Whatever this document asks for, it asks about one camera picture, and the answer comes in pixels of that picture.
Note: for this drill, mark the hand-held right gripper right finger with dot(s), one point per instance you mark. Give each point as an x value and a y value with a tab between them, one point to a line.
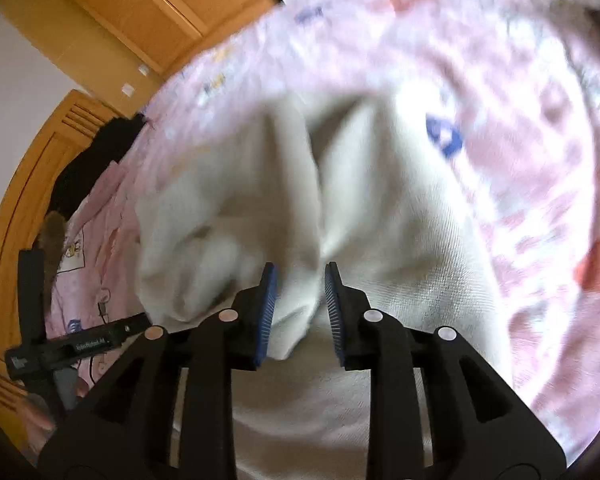
332	305

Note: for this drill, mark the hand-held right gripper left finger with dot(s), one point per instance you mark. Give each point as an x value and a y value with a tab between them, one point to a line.
267	305

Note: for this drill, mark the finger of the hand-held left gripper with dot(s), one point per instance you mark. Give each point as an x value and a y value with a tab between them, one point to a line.
127	329

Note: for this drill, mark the beige zip hoodie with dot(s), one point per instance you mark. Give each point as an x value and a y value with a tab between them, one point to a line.
380	210

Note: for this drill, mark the person's left hand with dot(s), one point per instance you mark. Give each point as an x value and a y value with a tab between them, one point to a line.
42	415

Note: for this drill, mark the wooden headboard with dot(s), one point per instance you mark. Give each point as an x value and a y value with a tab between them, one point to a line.
10	235

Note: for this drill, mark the black fur-trimmed jacket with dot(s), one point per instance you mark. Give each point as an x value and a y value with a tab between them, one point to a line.
95	160

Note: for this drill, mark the pink printed blanket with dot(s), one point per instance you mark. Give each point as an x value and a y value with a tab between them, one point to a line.
530	110

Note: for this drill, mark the wooden wardrobe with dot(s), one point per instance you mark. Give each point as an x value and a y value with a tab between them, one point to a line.
155	0

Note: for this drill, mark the white wall switch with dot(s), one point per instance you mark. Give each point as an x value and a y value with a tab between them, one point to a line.
127	89
142	69

